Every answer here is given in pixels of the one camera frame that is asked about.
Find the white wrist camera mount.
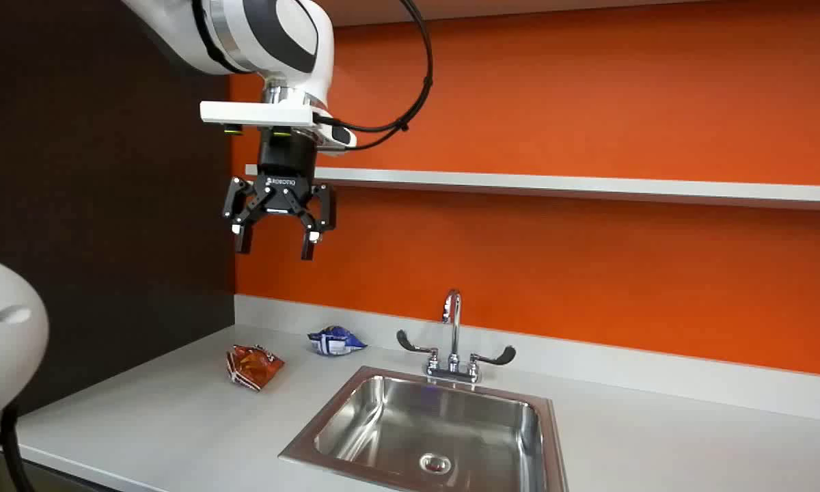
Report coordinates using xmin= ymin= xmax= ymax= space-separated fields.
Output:
xmin=198 ymin=95 xmax=358 ymax=152

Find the round sink drain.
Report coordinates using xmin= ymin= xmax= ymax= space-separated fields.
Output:
xmin=417 ymin=450 xmax=456 ymax=477

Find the white wall shelf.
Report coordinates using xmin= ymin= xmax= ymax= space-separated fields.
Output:
xmin=242 ymin=162 xmax=820 ymax=215

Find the red snack packet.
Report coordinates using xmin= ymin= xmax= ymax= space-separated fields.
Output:
xmin=225 ymin=341 xmax=288 ymax=393

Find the chrome faucet with black handles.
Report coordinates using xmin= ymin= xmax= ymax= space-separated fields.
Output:
xmin=395 ymin=287 xmax=521 ymax=393

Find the blue snack packet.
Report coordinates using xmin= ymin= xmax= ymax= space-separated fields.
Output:
xmin=303 ymin=322 xmax=370 ymax=361

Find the stainless steel sink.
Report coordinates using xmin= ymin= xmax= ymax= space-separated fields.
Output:
xmin=279 ymin=363 xmax=574 ymax=492

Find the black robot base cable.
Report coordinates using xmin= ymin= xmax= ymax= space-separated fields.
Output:
xmin=0 ymin=405 xmax=38 ymax=492

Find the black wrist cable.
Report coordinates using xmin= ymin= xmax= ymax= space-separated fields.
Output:
xmin=317 ymin=0 xmax=437 ymax=152

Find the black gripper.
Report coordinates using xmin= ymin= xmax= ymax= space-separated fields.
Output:
xmin=221 ymin=125 xmax=339 ymax=263

